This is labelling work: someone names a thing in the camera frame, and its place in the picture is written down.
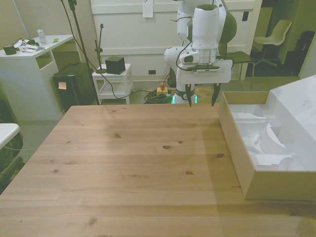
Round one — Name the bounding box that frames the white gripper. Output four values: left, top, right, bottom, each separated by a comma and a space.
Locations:
176, 58, 233, 109

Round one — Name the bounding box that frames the open cardboard box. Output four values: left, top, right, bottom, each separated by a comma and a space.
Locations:
218, 75, 316, 201

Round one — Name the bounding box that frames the black cube box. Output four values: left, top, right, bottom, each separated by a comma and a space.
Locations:
105, 56, 125, 75

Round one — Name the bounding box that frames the yellow emergency stop button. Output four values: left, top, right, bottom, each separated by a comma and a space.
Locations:
157, 83, 169, 96

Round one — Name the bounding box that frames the dark seat chair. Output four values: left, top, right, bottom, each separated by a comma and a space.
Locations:
217, 43, 256, 81

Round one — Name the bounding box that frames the white crumpled packing paper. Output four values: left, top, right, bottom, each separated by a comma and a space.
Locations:
228, 104, 306, 171

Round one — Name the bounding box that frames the small white side table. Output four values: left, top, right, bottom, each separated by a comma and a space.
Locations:
91, 63, 135, 105

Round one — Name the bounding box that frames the white swivel chair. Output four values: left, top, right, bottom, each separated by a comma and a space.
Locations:
252, 19, 292, 67

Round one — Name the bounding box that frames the white paper sheet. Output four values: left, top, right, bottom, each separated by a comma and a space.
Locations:
142, 0, 154, 18

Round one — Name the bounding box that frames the short black microphone stand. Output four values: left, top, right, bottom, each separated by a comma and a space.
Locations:
94, 23, 108, 75

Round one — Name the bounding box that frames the dark backpack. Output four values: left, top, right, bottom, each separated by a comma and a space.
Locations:
295, 30, 316, 54

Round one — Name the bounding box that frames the black case with label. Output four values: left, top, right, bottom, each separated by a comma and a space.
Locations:
52, 62, 96, 112

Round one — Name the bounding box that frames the tall black tripod stand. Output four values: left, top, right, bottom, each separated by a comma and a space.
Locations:
58, 0, 100, 106

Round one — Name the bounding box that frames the clear plastic water bottle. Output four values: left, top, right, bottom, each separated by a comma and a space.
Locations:
37, 25, 48, 46

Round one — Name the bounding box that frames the white desk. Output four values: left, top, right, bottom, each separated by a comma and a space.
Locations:
0, 34, 82, 122

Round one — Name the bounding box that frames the white rounded table edge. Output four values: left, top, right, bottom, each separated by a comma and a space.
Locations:
0, 122, 21, 150

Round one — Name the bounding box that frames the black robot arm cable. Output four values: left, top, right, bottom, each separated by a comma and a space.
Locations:
169, 15, 194, 73

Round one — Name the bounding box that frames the white gadget with cable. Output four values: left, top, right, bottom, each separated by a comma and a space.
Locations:
13, 38, 44, 53

